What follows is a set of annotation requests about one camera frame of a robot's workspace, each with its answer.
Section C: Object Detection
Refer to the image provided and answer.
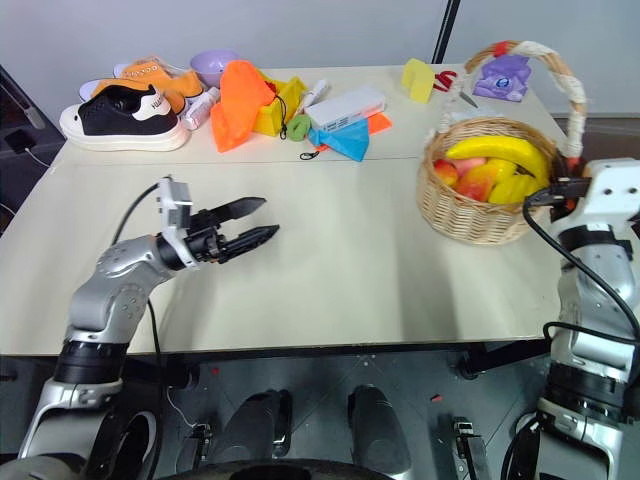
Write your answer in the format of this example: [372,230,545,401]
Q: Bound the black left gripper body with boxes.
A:
[182,207,237,265]

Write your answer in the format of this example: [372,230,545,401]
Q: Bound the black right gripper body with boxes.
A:
[549,155,592,222]

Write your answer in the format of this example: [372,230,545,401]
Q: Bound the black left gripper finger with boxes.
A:
[222,224,282,261]
[210,196,268,225]

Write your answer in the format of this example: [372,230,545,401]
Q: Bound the yellow star fruit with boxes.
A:
[487,158,542,206]

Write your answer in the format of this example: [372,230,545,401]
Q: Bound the orange red mango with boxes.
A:
[453,164,502,204]

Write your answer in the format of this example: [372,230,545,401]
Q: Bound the yellow banana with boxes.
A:
[445,136,552,187]

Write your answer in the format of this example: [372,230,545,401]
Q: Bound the yellow cloth bag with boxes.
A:
[251,75,309,138]

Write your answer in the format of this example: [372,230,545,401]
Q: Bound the large orange cloth bag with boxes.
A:
[209,59,277,154]

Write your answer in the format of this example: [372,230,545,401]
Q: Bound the green cloth roll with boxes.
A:
[285,114,313,142]

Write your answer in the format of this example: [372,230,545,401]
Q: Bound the pink peach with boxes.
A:
[451,156,488,177]

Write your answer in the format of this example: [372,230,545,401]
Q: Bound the white squeeze tube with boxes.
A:
[180,86,222,132]

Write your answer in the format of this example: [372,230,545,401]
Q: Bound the red yellow apple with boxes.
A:
[431,158,461,189]

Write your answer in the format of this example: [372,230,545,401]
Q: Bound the blue cloth bag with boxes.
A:
[306,118,373,163]

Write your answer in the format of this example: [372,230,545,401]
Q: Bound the white marker pen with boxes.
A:
[296,78,331,114]

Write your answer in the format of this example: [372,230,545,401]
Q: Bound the orange canvas sneaker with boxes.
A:
[113,59,177,81]
[78,68,206,115]

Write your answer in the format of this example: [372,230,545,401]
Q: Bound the purple plastic bowl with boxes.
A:
[189,48,241,88]

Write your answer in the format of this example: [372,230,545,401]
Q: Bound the white cardboard box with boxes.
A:
[303,84,388,134]

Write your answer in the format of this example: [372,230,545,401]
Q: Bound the purple plastic packet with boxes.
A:
[471,54,533,102]

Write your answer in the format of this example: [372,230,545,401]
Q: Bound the black white sneaker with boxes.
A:
[59,83,193,153]

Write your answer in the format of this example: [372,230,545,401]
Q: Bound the small orange cloth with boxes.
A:
[368,111,393,136]

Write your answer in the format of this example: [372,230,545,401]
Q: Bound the black table foot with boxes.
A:
[451,341,551,380]

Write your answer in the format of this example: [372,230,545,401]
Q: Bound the yellow foam block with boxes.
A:
[401,57,436,104]

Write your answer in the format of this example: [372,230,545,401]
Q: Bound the black floor clamp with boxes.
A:
[451,417,486,479]
[185,422,214,464]

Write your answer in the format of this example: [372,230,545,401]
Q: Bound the black metal pole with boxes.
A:
[431,0,462,66]

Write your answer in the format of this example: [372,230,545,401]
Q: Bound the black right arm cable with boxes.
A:
[521,177,640,356]

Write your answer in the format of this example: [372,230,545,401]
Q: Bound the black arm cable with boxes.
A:
[110,175,174,474]
[521,177,640,356]

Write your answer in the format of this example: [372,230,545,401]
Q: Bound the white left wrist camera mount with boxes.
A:
[156,174,200,272]

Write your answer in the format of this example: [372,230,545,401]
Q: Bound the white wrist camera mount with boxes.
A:
[579,157,640,224]
[156,174,200,272]

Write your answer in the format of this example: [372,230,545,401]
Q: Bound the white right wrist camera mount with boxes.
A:
[579,157,640,224]

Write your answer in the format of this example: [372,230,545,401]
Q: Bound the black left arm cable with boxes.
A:
[110,175,174,474]

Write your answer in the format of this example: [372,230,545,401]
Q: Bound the wicker basket with handle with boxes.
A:
[415,41,589,246]

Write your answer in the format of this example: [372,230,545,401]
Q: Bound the red handled scissors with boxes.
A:
[431,70,479,109]

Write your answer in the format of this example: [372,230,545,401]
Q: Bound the thin white cable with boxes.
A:
[19,144,54,174]

